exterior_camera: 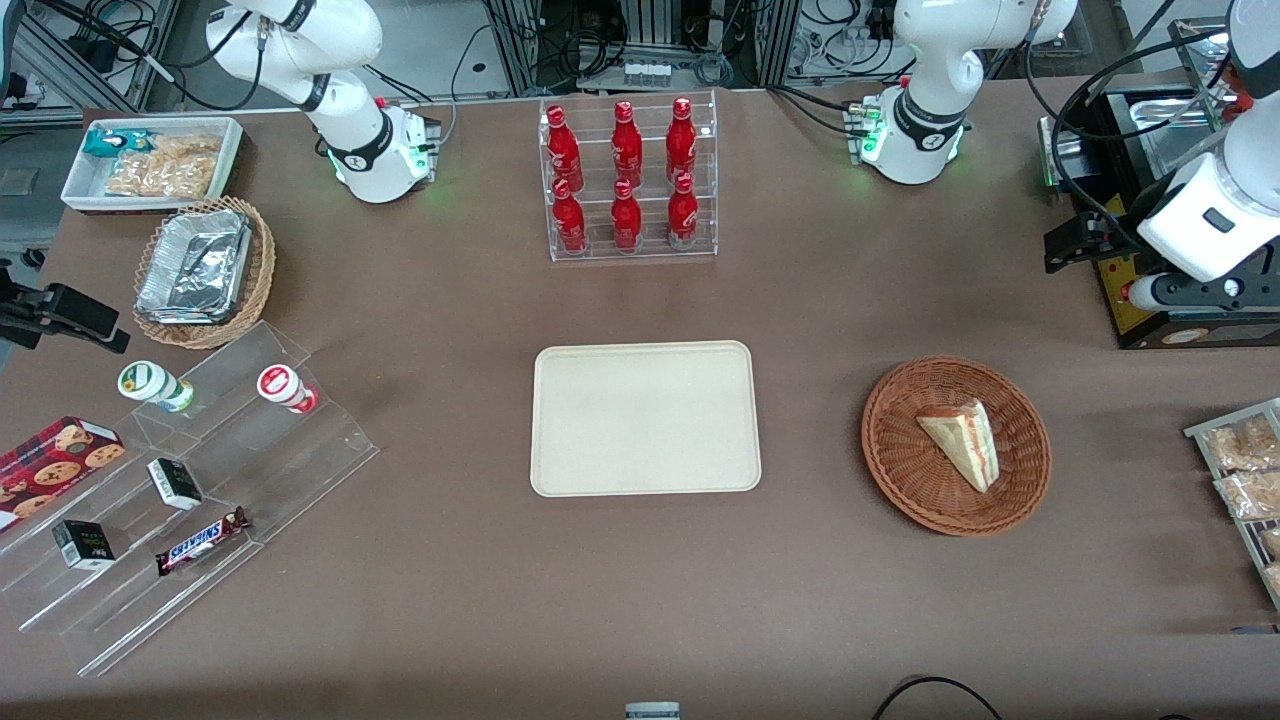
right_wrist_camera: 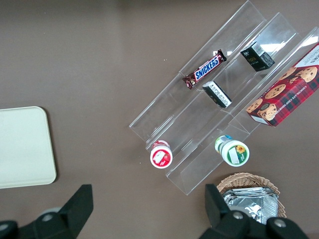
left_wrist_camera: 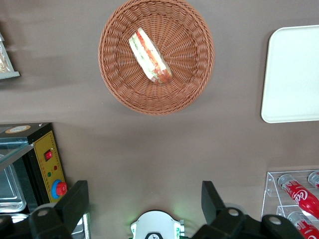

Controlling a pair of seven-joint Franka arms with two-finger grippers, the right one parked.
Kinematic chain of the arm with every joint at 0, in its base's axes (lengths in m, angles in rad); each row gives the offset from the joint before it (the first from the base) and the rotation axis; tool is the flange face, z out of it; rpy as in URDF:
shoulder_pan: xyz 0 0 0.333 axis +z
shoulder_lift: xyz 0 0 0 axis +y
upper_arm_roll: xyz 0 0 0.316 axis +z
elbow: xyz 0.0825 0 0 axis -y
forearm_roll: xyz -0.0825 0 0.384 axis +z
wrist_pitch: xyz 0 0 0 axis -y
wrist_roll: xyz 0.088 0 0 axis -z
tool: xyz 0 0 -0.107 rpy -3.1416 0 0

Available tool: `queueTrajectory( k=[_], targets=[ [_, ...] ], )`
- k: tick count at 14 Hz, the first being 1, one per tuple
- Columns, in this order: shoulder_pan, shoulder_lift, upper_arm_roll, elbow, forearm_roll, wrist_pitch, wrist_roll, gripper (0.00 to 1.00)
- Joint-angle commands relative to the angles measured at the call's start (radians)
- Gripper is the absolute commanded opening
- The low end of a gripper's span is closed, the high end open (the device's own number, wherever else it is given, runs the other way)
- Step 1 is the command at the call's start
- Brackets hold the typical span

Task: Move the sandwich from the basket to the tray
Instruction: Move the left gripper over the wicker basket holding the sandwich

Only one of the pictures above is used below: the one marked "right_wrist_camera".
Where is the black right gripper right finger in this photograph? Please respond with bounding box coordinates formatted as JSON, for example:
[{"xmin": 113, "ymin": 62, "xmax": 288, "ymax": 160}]
[{"xmin": 199, "ymin": 183, "xmax": 251, "ymax": 239}]

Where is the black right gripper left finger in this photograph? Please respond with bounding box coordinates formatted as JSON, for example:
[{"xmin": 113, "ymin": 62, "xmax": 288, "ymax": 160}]
[{"xmin": 17, "ymin": 184, "xmax": 94, "ymax": 239}]

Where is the light wicker basket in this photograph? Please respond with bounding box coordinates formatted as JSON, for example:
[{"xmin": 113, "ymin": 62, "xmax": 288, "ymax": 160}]
[{"xmin": 216, "ymin": 173, "xmax": 287, "ymax": 220}]

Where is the beige plastic tray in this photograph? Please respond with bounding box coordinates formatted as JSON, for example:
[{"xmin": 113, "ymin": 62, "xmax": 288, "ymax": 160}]
[{"xmin": 0, "ymin": 106, "xmax": 57, "ymax": 189}]

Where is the silver foil container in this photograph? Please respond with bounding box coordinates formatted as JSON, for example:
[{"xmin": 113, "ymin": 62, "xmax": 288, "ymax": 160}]
[{"xmin": 222, "ymin": 187, "xmax": 279, "ymax": 226}]

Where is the green sunflower yogurt cup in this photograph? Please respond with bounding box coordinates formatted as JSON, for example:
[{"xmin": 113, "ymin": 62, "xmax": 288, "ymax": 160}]
[{"xmin": 214, "ymin": 134, "xmax": 250, "ymax": 167}]

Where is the red lid yogurt cup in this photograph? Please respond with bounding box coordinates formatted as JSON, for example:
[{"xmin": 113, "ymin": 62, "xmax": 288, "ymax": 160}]
[{"xmin": 150, "ymin": 139, "xmax": 173, "ymax": 169}]

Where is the clear acrylic stepped shelf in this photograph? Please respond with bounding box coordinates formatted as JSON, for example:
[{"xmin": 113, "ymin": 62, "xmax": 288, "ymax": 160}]
[{"xmin": 128, "ymin": 0, "xmax": 319, "ymax": 196}]

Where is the black box white label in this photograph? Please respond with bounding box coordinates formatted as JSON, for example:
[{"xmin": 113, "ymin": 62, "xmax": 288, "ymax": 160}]
[{"xmin": 202, "ymin": 81, "xmax": 233, "ymax": 109}]

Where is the red tartan cookie box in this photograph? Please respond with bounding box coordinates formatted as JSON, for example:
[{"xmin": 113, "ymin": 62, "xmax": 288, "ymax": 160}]
[{"xmin": 245, "ymin": 42, "xmax": 319, "ymax": 127}]

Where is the Snickers chocolate bar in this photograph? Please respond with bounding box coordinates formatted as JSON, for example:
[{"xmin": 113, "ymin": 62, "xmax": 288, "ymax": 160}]
[{"xmin": 182, "ymin": 49, "xmax": 228, "ymax": 90}]

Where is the black box gold print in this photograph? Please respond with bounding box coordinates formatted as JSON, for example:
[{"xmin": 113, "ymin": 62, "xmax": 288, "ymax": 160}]
[{"xmin": 240, "ymin": 41, "xmax": 276, "ymax": 72}]

